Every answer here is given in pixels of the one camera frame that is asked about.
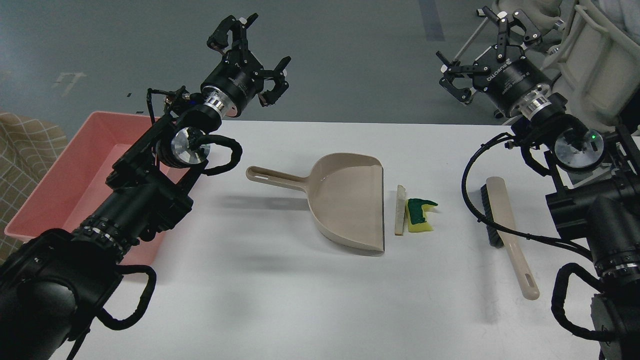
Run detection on pink plastic bin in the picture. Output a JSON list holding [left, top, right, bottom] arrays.
[[4, 111, 201, 266]]

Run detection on white office chair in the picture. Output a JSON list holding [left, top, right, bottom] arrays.
[[450, 0, 640, 136]]

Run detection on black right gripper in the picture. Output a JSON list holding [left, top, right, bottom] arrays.
[[435, 6, 553, 119]]

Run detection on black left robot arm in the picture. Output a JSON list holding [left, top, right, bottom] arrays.
[[1, 13, 291, 360]]

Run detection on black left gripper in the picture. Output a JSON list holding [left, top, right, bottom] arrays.
[[200, 13, 291, 118]]

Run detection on beige checkered cloth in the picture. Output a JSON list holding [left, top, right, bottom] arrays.
[[0, 111, 68, 262]]

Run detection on yellow green sponge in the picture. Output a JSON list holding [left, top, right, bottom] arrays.
[[405, 198, 439, 233]]

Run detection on beige plastic dustpan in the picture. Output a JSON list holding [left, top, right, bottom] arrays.
[[246, 152, 386, 254]]

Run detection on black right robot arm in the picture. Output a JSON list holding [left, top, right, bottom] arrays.
[[437, 0, 639, 360]]

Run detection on beige hand brush black bristles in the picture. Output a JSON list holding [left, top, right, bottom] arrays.
[[480, 177, 540, 301]]

